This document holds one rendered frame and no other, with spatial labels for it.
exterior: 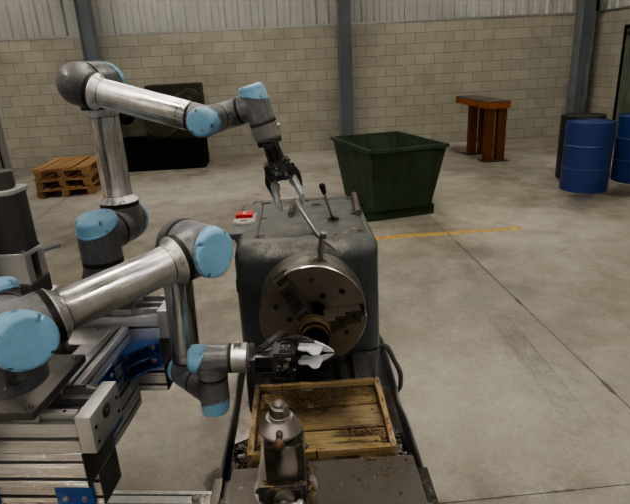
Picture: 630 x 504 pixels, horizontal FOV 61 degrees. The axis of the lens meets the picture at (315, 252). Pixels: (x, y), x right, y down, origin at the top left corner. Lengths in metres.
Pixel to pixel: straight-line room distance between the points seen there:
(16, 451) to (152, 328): 0.51
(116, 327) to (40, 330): 0.62
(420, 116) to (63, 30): 7.17
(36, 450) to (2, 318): 0.35
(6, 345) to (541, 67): 12.10
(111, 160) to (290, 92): 9.76
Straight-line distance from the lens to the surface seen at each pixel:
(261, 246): 1.69
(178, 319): 1.44
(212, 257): 1.23
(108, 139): 1.71
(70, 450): 1.31
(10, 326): 1.09
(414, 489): 1.18
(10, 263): 1.49
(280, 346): 1.37
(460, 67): 11.99
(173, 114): 1.46
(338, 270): 1.53
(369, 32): 11.53
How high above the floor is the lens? 1.78
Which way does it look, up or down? 20 degrees down
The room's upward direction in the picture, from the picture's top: 3 degrees counter-clockwise
